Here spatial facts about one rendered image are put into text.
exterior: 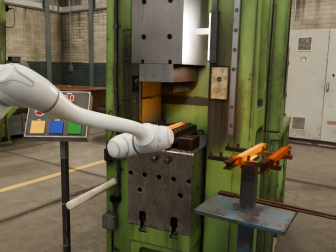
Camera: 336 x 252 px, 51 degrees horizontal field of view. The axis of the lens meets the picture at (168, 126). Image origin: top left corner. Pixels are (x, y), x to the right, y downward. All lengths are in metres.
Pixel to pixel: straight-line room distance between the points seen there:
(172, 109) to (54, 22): 9.39
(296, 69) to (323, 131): 1.25
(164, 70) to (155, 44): 0.15
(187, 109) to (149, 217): 0.77
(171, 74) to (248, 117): 0.47
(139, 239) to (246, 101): 0.98
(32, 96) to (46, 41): 10.13
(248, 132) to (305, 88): 5.10
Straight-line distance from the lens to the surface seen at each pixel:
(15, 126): 7.05
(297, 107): 7.02
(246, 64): 1.90
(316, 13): 7.69
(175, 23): 1.87
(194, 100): 2.33
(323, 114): 6.94
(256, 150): 1.63
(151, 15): 1.93
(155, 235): 2.04
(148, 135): 1.43
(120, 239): 2.43
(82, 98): 2.07
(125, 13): 2.17
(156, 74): 1.89
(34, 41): 11.06
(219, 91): 1.90
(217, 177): 2.00
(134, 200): 2.02
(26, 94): 1.17
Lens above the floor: 1.34
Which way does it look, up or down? 9 degrees down
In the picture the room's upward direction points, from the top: 1 degrees clockwise
